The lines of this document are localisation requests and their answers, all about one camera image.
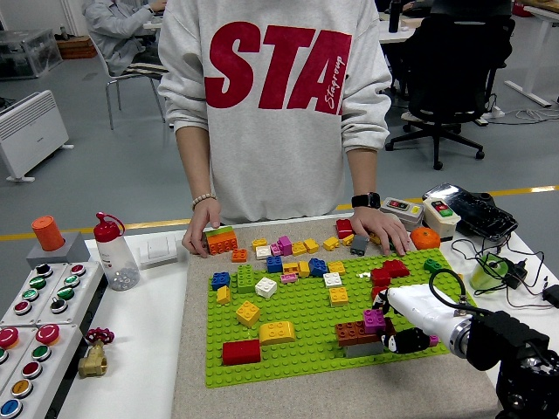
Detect large red toy brick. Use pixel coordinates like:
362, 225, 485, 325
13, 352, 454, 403
221, 339, 262, 367

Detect white chair metal legs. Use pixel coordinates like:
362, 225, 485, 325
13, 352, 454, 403
86, 37, 169, 131

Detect white desk wooden top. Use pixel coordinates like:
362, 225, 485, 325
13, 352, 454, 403
504, 3, 559, 108

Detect white four-button control box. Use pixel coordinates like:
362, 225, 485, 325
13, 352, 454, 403
33, 260, 106, 327
0, 263, 66, 327

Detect black office chair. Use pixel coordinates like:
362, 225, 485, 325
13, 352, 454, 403
384, 6, 517, 171

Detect thin black cord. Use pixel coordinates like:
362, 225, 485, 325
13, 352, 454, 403
449, 237, 551, 309

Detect person's left hand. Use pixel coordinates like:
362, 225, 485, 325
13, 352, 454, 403
349, 205, 411, 258

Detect seated person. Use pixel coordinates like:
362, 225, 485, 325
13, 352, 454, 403
82, 0, 169, 78

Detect white red-green button box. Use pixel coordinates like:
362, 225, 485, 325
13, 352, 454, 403
421, 196, 462, 242

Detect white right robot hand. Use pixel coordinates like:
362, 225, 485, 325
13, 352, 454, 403
373, 283, 473, 355

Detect orange cylinder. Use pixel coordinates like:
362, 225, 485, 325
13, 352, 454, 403
30, 216, 66, 253

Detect black plug adapter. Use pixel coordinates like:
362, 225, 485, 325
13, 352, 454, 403
504, 259, 529, 289

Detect orange fruit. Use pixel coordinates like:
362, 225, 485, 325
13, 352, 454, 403
409, 225, 442, 252

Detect black bottle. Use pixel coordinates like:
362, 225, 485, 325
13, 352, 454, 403
388, 0, 402, 34

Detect clear storage crate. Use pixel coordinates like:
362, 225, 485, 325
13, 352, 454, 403
0, 28, 65, 81

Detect person's right hand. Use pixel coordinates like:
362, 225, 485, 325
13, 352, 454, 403
181, 198, 224, 258

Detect white wall switch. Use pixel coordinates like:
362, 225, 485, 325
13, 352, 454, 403
138, 237, 178, 268

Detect tall lime toy brick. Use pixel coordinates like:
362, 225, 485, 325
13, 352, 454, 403
236, 264, 257, 294

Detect grey long toy brick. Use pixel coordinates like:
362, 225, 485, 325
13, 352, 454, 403
344, 340, 385, 360

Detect grey two-button switch box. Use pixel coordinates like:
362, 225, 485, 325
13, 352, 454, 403
379, 196, 425, 232

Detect clear bottle red cap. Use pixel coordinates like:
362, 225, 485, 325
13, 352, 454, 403
93, 212, 141, 292

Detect curved yellow toy brick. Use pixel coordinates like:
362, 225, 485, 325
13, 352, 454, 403
259, 320, 296, 347

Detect grey-brown mat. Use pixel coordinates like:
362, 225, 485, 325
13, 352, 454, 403
169, 216, 501, 419

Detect white emergency-stop button box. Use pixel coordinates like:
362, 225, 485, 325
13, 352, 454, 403
0, 325, 38, 394
0, 322, 84, 419

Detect large orange toy brick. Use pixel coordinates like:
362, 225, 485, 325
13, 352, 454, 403
205, 230, 239, 257

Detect brass valve red handle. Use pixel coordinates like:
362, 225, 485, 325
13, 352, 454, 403
77, 326, 115, 379

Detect green plastic cup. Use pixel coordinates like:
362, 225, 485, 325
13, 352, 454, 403
469, 255, 510, 292

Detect bead bracelet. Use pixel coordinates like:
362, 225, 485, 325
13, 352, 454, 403
190, 193, 218, 210

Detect brown toy brick slab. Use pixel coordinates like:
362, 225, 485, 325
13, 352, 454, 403
335, 319, 385, 349

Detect curved red toy brick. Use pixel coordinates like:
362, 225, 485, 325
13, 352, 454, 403
382, 259, 411, 279

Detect white panel heater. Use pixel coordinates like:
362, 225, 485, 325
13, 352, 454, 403
0, 89, 75, 182

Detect green studded baseplate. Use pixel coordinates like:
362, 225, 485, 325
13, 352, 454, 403
204, 248, 478, 388

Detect black smartwatch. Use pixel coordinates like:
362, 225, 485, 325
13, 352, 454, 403
350, 191, 382, 210

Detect wooden crate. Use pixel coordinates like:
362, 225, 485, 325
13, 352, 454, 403
56, 37, 98, 60

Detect black handheld controller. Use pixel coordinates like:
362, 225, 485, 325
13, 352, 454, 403
422, 182, 520, 242

